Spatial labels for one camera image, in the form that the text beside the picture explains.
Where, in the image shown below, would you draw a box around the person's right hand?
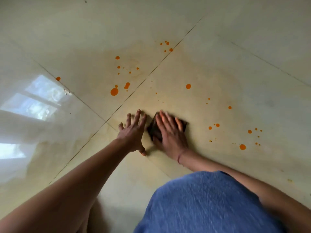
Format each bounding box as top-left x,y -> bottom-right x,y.
152,110 -> 189,161

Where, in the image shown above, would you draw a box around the person's left hand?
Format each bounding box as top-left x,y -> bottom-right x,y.
117,109 -> 148,157

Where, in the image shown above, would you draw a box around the dark brown cleaning cloth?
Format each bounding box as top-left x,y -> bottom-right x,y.
147,112 -> 188,142

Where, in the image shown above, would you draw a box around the person's right forearm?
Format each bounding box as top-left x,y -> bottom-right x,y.
179,148 -> 311,233

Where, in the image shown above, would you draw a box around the person's left forearm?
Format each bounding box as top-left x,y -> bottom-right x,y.
0,138 -> 128,233

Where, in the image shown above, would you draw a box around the red thread wristband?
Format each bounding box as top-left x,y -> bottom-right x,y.
177,149 -> 187,165

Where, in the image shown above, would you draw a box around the scattered orange liquid droplets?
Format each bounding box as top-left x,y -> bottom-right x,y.
55,41 -> 263,151

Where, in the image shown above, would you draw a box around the blue knitted garment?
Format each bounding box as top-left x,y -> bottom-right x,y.
133,170 -> 288,233

